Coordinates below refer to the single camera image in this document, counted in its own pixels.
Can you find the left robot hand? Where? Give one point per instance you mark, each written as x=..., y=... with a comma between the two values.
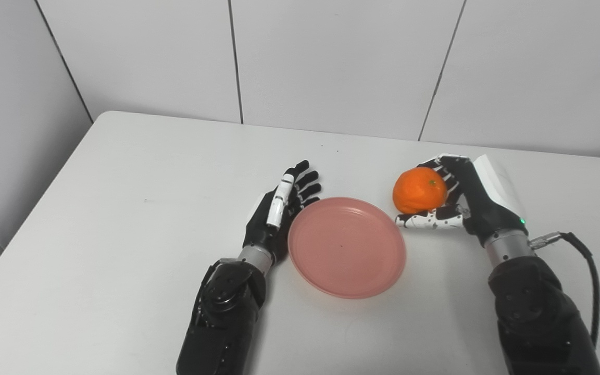
x=279, y=213

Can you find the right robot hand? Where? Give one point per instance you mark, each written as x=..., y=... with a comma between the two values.
x=466, y=203

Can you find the orange fruit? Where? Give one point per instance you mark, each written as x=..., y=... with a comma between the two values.
x=419, y=190

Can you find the pink round plate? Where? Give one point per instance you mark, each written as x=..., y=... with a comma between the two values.
x=346, y=247

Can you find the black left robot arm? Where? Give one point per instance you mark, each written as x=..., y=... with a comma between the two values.
x=227, y=317

